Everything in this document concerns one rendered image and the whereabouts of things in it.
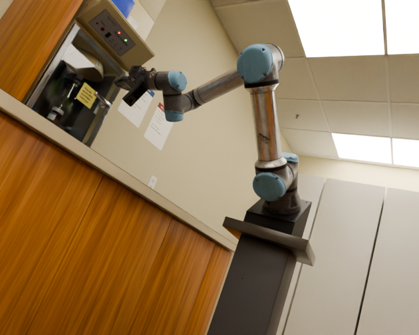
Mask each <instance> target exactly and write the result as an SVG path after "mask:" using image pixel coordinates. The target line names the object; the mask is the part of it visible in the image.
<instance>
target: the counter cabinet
mask: <svg viewBox="0 0 419 335"><path fill-rule="evenodd" d="M231 255H232V252H231V251H229V250H227V249H226V248H224V247H222V246H221V245H219V244H217V243H216V242H214V241H212V240H211V239H209V238H208V237H206V236H205V235H202V234H201V233H199V232H198V231H196V230H195V229H192V228H191V227H190V226H188V225H186V224H185V223H183V222H181V221H180V220H178V219H176V218H175V217H173V216H171V215H170V214H168V213H166V212H165V211H163V210H161V209H160V208H158V207H156V206H155V205H153V204H152V203H150V202H149V201H146V200H145V199H143V198H142V197H140V196H139V195H137V194H135V193H134V192H132V191H130V190H129V189H127V188H125V187H124V186H122V185H120V184H119V183H117V182H115V181H114V180H112V179H110V178H109V177H107V176H105V175H104V174H103V173H100V172H99V171H97V170H96V169H94V168H93V167H90V166H89V165H87V164H86V163H84V162H82V161H81V160H79V159H78V158H76V157H74V156H72V155H71V154H69V153H68V152H66V151H64V150H63V149H61V148H59V147H58V146H56V145H54V144H53V143H51V142H50V141H48V140H46V139H44V138H43V137H41V136H40V135H38V134H36V133H35V132H33V131H32V130H30V129H28V128H26V127H25V126H23V125H22V124H20V123H18V122H17V121H15V120H14V119H12V118H10V117H8V116H7V115H5V114H4V113H2V112H0V335H204V334H205V333H206V329H207V327H208V323H209V321H210V317H211V314H212V311H213V308H214V305H215V302H216V300H217V296H218V294H219V290H220V288H221V284H222V282H223V278H224V276H225V273H226V270H227V267H228V264H229V261H230V258H231Z"/></svg>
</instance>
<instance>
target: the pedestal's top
mask: <svg viewBox="0 0 419 335"><path fill-rule="evenodd" d="M222 226H223V227H224V228H226V229H227V230H228V231H229V232H230V233H231V234H232V235H233V236H234V237H236V238H237V239H238V240H239V238H240V235H245V236H247V237H251V238H254V239H258V240H260V241H264V242H267V243H271V244H273V245H277V246H280V247H284V248H286V249H290V250H291V252H292V253H293V255H294V256H295V258H296V260H297V262H300V263H303V264H306V265H310V266H312V267H313V265H314V262H315V255H314V253H313V250H312V248H311V245H310V243H309V240H307V239H303V238H300V237H296V236H293V235H289V234H286V233H282V232H279V231H275V230H272V229H268V228H265V227H261V226H258V225H254V224H251V223H248V222H244V221H240V220H238V219H234V218H231V217H226V216H225V219H224V222H223V225H222Z"/></svg>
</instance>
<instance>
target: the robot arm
mask: <svg viewBox="0 0 419 335"><path fill-rule="evenodd" d="M283 64H284V56H283V52H282V50H281V49H280V48H279V47H278V46H277V45H274V44H271V43H265V44H254V45H251V46H249V47H247V48H245V49H244V50H243V51H242V52H241V54H240V55H239V57H238V60H237V66H236V67H235V68H233V69H231V70H229V71H227V72H225V73H223V74H221V75H219V76H217V77H215V78H214V79H212V80H210V81H208V82H206V83H205V84H203V85H201V86H199V87H197V88H195V89H193V90H191V91H189V92H187V93H185V94H182V91H183V90H185V89H186V84H187V78H186V75H185V74H184V73H183V72H181V71H174V70H171V71H156V69H155V68H152V69H151V70H148V71H147V70H146V69H145V68H146V67H142V66H138V67H136V66H132V68H131V69H130V71H129V76H126V72H123V73H122V74H121V75H120V77H119V78H118V79H116V80H115V82H114V83H115V85H117V87H119V88H122V89H125V90H127V91H129V92H128V93H127V94H126V95H125V96H124V97H123V98H122V99H123V101H125V103H127V105H129V106H130V107H131V106H132V105H133V104H134V103H135V102H136V101H137V100H138V99H139V98H140V97H141V96H142V95H143V94H144V93H145V92H146V91H147V90H155V91H162V94H163V101H164V113H165V117H166V121H168V122H179V121H182V120H183V119H184V113H186V112H189V111H190V110H195V109H197V108H199V107H200V106H202V105H204V104H205V103H207V102H210V101H212V100H214V99H216V98H218V97H220V96H222V95H224V94H226V93H228V92H231V91H232V90H235V89H236V88H239V87H240V86H243V85H244V87H245V89H246V90H247V91H248V92H249V93H250V99H251V109H252V114H253V125H254V130H255V141H256V146H257V157H258V160H257V161H256V162H255V174H256V176H255V177H254V179H253V190H254V192H255V193H256V194H257V196H259V197H260V198H262V199H264V208H265V209H266V210H268V211H269V212H272V213H276V214H280V215H288V214H293V213H296V212H298V211H299V210H300V209H301V199H300V197H299V193H298V191H297V184H298V165H299V159H298V156H297V155H296V154H292V153H287V152H281V141H280V134H279V121H278V115H277V102H276V95H275V88H276V87H277V85H278V84H279V76H278V73H279V72H280V70H281V69H282V67H283Z"/></svg>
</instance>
